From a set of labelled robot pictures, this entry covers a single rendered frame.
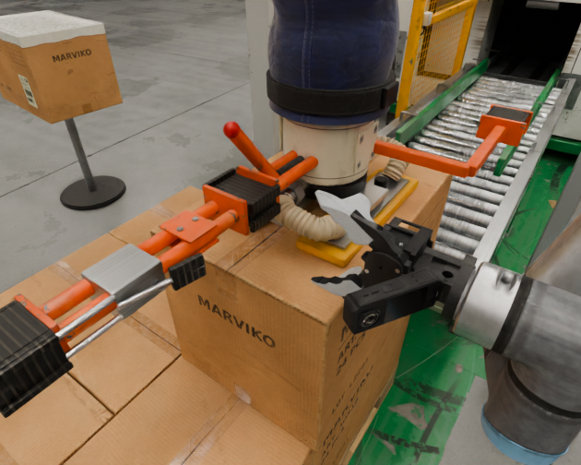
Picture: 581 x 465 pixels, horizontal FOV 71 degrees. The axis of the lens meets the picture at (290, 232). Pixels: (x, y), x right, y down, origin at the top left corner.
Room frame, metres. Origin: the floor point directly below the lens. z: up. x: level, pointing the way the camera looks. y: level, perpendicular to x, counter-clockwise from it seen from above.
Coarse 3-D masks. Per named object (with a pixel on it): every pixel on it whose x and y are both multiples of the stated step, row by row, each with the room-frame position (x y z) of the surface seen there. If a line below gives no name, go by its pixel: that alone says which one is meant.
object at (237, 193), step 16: (224, 176) 0.56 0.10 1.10; (240, 176) 0.57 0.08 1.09; (256, 176) 0.56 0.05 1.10; (208, 192) 0.51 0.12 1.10; (224, 192) 0.50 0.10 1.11; (240, 192) 0.52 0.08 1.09; (256, 192) 0.52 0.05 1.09; (272, 192) 0.51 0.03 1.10; (224, 208) 0.50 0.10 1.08; (240, 208) 0.48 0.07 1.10; (256, 208) 0.48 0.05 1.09; (272, 208) 0.52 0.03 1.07; (240, 224) 0.48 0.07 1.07; (256, 224) 0.48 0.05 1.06
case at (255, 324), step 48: (432, 192) 0.76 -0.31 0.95; (240, 240) 0.59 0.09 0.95; (288, 240) 0.59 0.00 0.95; (432, 240) 0.84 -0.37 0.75; (192, 288) 0.57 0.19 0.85; (240, 288) 0.49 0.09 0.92; (288, 288) 0.47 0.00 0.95; (192, 336) 0.58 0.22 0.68; (240, 336) 0.50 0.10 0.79; (288, 336) 0.43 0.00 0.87; (336, 336) 0.42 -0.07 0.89; (384, 336) 0.64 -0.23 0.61; (240, 384) 0.51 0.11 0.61; (288, 384) 0.43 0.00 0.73; (336, 384) 0.43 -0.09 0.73; (288, 432) 0.43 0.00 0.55
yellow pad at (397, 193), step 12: (372, 180) 0.77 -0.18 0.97; (384, 180) 0.73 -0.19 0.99; (408, 180) 0.77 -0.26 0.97; (396, 192) 0.72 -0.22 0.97; (408, 192) 0.74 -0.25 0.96; (384, 204) 0.68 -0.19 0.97; (396, 204) 0.69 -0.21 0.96; (372, 216) 0.64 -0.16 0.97; (384, 216) 0.64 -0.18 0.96; (300, 240) 0.57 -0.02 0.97; (312, 240) 0.57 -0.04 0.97; (336, 240) 0.56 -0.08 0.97; (348, 240) 0.56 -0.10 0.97; (312, 252) 0.55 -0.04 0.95; (324, 252) 0.54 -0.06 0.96; (336, 252) 0.53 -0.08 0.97; (348, 252) 0.53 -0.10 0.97; (336, 264) 0.52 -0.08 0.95
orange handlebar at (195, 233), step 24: (384, 144) 0.71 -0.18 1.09; (312, 168) 0.64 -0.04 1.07; (432, 168) 0.64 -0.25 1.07; (456, 168) 0.62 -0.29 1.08; (192, 216) 0.46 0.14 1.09; (168, 240) 0.42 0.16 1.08; (192, 240) 0.41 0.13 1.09; (216, 240) 0.44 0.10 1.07; (168, 264) 0.37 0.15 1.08; (72, 288) 0.33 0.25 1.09; (48, 312) 0.29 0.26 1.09; (72, 336) 0.27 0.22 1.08
